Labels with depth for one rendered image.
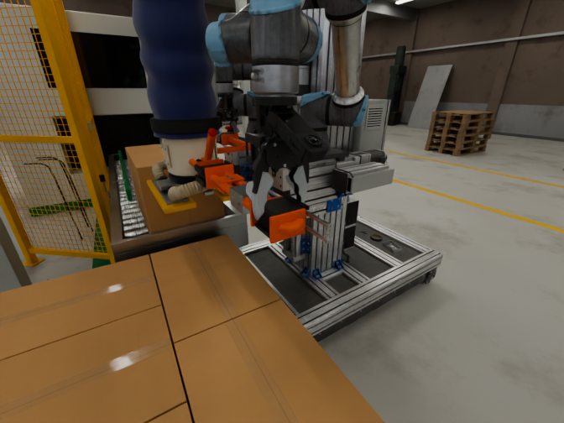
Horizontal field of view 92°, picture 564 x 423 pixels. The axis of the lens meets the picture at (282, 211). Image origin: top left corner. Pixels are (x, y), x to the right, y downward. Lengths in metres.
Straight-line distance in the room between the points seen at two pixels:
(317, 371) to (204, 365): 0.33
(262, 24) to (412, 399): 1.52
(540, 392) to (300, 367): 1.29
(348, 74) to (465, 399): 1.47
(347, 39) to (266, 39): 0.54
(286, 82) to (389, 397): 1.41
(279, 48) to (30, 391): 1.03
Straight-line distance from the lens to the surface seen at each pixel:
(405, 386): 1.63
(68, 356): 1.12
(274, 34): 0.46
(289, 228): 0.47
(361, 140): 1.54
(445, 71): 11.93
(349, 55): 0.99
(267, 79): 0.45
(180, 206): 0.90
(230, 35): 0.61
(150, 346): 1.03
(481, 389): 1.78
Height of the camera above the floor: 1.27
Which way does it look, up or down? 24 degrees down
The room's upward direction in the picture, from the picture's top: straight up
